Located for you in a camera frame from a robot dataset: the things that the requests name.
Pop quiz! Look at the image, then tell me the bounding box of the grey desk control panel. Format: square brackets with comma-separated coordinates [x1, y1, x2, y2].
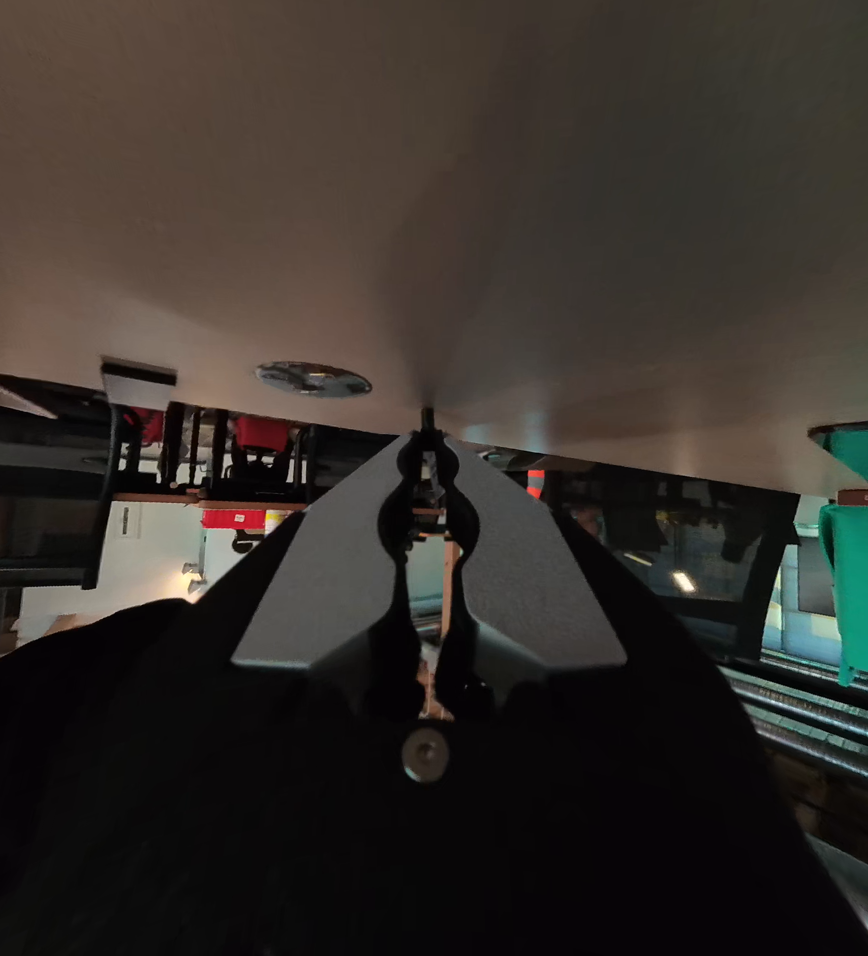
[100, 357, 179, 410]

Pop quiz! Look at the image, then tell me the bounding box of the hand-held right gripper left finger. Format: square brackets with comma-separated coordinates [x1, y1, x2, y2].
[231, 433, 423, 673]

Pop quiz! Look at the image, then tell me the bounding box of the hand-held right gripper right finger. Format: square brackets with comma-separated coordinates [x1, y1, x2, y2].
[440, 435, 629, 692]

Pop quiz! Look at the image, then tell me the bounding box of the round black desk grommet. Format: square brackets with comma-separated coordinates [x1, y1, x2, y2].
[254, 360, 373, 400]

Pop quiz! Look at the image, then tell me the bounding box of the green plastic bin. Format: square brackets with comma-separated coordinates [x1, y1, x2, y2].
[807, 418, 868, 482]

